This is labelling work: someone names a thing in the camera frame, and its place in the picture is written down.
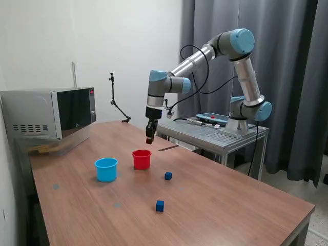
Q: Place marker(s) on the black tape strip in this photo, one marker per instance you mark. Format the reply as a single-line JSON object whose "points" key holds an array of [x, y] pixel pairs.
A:
{"points": [[167, 148]]}

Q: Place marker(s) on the blue cube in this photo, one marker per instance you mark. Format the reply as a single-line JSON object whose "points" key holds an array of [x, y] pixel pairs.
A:
{"points": [[160, 206], [168, 176]]}

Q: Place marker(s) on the red plastic cup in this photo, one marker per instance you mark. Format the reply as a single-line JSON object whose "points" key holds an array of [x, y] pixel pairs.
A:
{"points": [[141, 161]]}

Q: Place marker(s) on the grey curtain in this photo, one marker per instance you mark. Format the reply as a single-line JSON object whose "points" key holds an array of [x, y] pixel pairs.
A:
{"points": [[294, 102]]}

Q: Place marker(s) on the silver microwave oven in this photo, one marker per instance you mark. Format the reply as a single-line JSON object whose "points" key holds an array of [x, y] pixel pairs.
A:
{"points": [[30, 110]]}

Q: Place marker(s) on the small table sticker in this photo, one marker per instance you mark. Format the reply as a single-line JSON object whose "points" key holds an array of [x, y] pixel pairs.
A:
{"points": [[117, 204], [56, 186]]}

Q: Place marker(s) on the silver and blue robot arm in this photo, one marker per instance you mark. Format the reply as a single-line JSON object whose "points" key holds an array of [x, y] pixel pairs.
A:
{"points": [[194, 60]]}

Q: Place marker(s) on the blue plastic cup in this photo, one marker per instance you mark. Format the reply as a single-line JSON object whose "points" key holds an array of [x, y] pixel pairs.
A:
{"points": [[106, 170]]}

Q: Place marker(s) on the white wall pipe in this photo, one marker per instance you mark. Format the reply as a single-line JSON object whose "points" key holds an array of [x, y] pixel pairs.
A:
{"points": [[74, 74]]}

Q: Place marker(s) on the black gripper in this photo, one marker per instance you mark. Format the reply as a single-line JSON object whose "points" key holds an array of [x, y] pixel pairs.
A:
{"points": [[153, 113]]}

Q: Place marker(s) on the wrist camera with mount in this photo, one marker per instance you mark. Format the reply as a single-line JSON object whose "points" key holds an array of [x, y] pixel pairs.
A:
{"points": [[170, 112]]}

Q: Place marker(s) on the wooden block stack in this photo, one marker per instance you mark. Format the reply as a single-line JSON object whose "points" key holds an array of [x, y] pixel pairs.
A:
{"points": [[43, 150]]}

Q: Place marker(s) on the robot teach pendant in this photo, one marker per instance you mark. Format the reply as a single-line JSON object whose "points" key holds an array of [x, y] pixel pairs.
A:
{"points": [[210, 118]]}

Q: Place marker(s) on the clear plastic box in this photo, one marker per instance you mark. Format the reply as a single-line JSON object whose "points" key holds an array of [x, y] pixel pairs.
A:
{"points": [[64, 147]]}

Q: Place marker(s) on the red cube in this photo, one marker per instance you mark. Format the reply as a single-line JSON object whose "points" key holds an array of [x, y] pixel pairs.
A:
{"points": [[148, 141]]}

